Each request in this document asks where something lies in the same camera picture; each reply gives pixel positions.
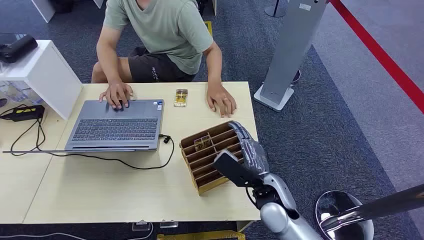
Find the person's right hand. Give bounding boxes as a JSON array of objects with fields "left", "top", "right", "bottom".
[{"left": 98, "top": 80, "right": 134, "bottom": 111}]

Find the person's left hand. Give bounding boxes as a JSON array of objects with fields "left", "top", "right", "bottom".
[{"left": 205, "top": 82, "right": 238, "bottom": 119}]

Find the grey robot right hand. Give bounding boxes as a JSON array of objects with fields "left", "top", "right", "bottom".
[{"left": 227, "top": 120, "right": 270, "bottom": 176}]

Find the clear card with gold print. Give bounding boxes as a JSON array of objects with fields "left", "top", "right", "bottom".
[
  {"left": 193, "top": 135, "right": 213, "bottom": 152},
  {"left": 173, "top": 88, "right": 189, "bottom": 108}
]

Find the wooden slotted card box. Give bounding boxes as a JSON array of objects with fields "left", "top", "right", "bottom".
[{"left": 179, "top": 120, "right": 248, "bottom": 196}]

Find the person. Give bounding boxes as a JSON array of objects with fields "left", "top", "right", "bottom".
[{"left": 91, "top": 0, "right": 238, "bottom": 119}]

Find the grey laptop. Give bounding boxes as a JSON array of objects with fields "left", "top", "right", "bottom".
[{"left": 2, "top": 98, "right": 166, "bottom": 155}]

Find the white cabinet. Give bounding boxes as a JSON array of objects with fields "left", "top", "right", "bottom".
[{"left": 0, "top": 39, "right": 84, "bottom": 121}]

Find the grey kiosk stand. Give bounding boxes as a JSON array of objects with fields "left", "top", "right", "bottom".
[{"left": 253, "top": 0, "right": 330, "bottom": 113}]

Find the black power adapter yellow label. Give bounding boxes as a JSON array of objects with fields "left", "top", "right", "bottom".
[{"left": 0, "top": 104, "right": 46, "bottom": 123}]

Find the round grey stand base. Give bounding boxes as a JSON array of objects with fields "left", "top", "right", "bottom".
[{"left": 264, "top": 0, "right": 288, "bottom": 18}]

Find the black handheld device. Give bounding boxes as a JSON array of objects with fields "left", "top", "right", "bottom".
[{"left": 0, "top": 34, "right": 39, "bottom": 64}]

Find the white furniture piece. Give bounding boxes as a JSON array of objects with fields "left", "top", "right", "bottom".
[{"left": 31, "top": 0, "right": 56, "bottom": 24}]

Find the red barrier belt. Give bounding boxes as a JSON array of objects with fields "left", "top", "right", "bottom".
[{"left": 329, "top": 0, "right": 424, "bottom": 115}]

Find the dark wrist camera box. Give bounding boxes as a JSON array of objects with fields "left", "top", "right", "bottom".
[{"left": 212, "top": 149, "right": 263, "bottom": 189}]

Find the black laptop power cable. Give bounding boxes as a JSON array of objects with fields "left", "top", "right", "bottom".
[{"left": 9, "top": 117, "right": 175, "bottom": 171}]

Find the white cable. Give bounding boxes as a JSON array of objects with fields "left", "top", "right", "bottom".
[{"left": 0, "top": 222, "right": 155, "bottom": 240}]

